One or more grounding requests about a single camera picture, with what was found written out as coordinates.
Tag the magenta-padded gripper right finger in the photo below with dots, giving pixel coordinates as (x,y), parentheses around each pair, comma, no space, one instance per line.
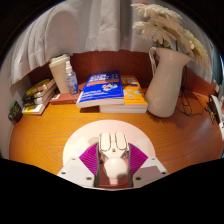
(150,170)

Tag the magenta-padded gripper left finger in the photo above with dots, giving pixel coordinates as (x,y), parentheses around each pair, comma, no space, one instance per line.
(75,171)

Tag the white computer mouse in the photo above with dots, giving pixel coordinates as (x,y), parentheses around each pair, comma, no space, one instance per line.
(114,158)

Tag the round pink cartoon mouse pad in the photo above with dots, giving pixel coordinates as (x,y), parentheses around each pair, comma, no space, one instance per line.
(110,126)

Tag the red-brown book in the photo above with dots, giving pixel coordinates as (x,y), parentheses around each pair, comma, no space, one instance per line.
(65,98)

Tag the orange book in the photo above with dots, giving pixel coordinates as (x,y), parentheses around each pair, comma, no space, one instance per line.
(135,95)

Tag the white ceramic pitcher vase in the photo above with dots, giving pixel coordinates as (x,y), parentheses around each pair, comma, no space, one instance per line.
(166,86)

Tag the blue book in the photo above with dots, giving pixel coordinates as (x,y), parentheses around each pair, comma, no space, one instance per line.
(101,88)

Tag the clear spray bottle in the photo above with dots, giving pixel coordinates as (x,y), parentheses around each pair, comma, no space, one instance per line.
(71,81)

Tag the white device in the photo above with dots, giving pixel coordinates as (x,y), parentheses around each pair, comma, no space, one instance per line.
(218,111)

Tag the cream tumbler with lid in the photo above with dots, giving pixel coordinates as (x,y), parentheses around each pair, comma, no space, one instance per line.
(58,75)

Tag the white flower bouquet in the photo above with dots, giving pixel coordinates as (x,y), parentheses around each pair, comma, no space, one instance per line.
(166,26)

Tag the white pleated curtain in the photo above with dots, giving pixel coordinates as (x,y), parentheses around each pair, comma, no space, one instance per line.
(83,23)

